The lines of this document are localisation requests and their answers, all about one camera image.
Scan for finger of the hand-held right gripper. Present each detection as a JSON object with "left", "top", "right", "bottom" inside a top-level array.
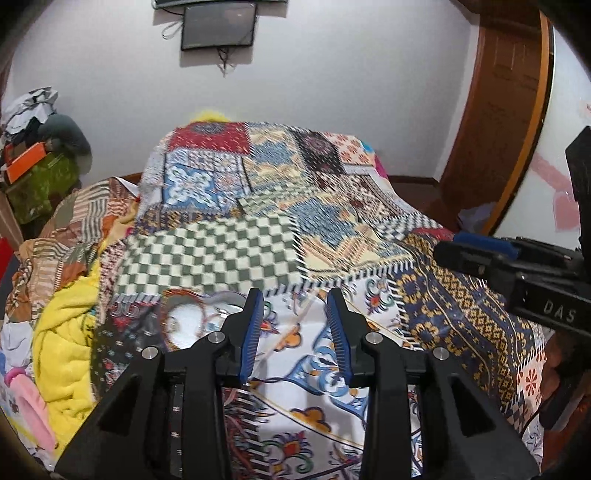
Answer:
[
  {"left": 434, "top": 241, "right": 514, "bottom": 302},
  {"left": 453, "top": 232, "right": 521, "bottom": 260}
]

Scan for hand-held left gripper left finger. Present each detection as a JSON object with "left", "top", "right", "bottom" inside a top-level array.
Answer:
[{"left": 55, "top": 288, "right": 266, "bottom": 480}]

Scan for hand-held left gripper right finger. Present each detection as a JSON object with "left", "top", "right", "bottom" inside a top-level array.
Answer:
[{"left": 325, "top": 288, "right": 541, "bottom": 480}]

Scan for heart-shaped jewelry box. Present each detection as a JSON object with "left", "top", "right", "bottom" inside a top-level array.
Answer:
[{"left": 157, "top": 291, "right": 250, "bottom": 354}]

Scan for white plastic bag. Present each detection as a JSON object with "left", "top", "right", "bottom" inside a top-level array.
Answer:
[{"left": 457, "top": 203, "right": 498, "bottom": 234}]

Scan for patchwork printed blanket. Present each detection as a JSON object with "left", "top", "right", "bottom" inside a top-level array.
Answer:
[{"left": 92, "top": 121, "right": 555, "bottom": 480}]

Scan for white wardrobe sliding door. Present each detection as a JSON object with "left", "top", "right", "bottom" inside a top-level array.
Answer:
[{"left": 499, "top": 23, "right": 591, "bottom": 259}]

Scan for brown wooden door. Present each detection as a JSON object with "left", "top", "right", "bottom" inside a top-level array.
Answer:
[{"left": 438, "top": 0, "right": 555, "bottom": 241}]

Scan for yellow fleece towel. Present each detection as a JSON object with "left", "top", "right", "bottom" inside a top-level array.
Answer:
[{"left": 32, "top": 272, "right": 112, "bottom": 457}]

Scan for striped brown bedsheet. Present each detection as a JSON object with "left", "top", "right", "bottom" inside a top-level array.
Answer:
[{"left": 9, "top": 178, "right": 144, "bottom": 324}]

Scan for pink plush cloth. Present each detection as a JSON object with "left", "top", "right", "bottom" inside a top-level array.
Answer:
[{"left": 4, "top": 367, "right": 58, "bottom": 455}]

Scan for yellow plush item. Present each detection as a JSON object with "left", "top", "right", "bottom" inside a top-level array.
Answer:
[{"left": 189, "top": 108, "right": 232, "bottom": 124}]

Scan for red box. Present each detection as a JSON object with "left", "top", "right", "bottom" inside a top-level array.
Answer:
[{"left": 0, "top": 237, "right": 21, "bottom": 282}]

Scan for green patterned cloth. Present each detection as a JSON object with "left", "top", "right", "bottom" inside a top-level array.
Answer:
[{"left": 4, "top": 152, "right": 81, "bottom": 227}]

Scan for orange box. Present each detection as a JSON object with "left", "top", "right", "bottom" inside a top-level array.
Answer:
[{"left": 6, "top": 142, "right": 47, "bottom": 183}]

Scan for pile of clothes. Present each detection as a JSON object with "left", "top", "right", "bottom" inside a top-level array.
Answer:
[{"left": 0, "top": 88, "right": 61, "bottom": 153}]

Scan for small wall monitor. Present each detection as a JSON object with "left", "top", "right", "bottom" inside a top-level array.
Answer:
[{"left": 180, "top": 2, "right": 258, "bottom": 51}]

